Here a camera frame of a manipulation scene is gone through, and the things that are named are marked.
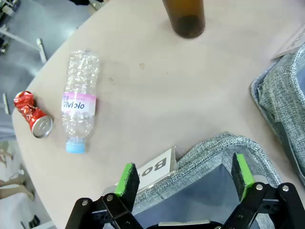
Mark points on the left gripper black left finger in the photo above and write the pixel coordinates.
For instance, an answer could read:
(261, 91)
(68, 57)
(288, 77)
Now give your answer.
(126, 181)

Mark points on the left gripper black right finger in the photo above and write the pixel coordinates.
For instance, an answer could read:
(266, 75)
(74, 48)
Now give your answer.
(243, 176)

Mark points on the crushed bottle with pink label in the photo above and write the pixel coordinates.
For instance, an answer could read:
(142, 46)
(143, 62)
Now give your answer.
(78, 83)

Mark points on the crushed red soda can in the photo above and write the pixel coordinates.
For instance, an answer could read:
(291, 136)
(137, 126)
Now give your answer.
(28, 109)

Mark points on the brown glass bottle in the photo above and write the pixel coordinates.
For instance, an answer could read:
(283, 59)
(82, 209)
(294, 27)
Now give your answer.
(183, 14)

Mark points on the grey fabric basket for bottles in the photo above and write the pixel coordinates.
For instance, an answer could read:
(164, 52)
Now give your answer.
(207, 152)

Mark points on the grey fabric basket for plastic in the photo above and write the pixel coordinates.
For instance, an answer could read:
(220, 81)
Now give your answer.
(278, 95)

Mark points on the white Bottle sign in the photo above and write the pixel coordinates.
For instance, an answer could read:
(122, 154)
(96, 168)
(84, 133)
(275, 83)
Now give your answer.
(155, 170)

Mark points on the bare leg of seated person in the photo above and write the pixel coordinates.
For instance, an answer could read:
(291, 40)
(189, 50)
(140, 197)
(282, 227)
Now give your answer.
(16, 188)

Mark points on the white Plastic sign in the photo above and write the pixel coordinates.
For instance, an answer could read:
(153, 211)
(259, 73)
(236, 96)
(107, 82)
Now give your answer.
(293, 43)

